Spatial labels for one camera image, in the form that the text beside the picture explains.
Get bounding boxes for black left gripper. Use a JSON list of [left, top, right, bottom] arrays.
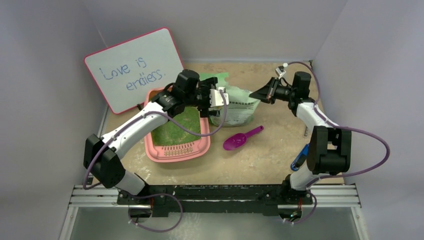
[[184, 79, 220, 117]]

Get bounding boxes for green litter bag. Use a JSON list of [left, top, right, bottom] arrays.
[[199, 72, 260, 128]]

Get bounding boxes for purple plastic scoop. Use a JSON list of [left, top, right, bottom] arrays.
[[222, 125, 264, 151]]

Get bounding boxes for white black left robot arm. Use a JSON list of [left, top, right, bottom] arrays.
[[82, 69, 229, 205]]

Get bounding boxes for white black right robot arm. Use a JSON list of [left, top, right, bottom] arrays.
[[249, 71, 352, 204]]

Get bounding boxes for green fresh litter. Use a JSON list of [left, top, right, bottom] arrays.
[[151, 107, 201, 147]]

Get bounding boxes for blue black stapler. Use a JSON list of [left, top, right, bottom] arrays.
[[290, 144, 309, 172]]

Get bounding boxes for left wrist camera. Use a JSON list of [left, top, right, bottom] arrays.
[[209, 87, 229, 108]]

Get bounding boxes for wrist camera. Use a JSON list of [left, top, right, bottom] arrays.
[[275, 62, 289, 79], [209, 87, 229, 108]]

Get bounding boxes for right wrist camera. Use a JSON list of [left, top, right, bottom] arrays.
[[275, 62, 289, 79]]

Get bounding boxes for whiteboard with pink frame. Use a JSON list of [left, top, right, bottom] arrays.
[[83, 27, 184, 114]]

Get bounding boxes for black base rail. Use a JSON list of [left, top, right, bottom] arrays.
[[117, 182, 314, 219]]

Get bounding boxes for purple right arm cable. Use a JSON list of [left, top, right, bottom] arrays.
[[286, 61, 391, 188]]

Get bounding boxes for aluminium frame rails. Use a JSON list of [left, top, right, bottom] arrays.
[[68, 184, 151, 210]]

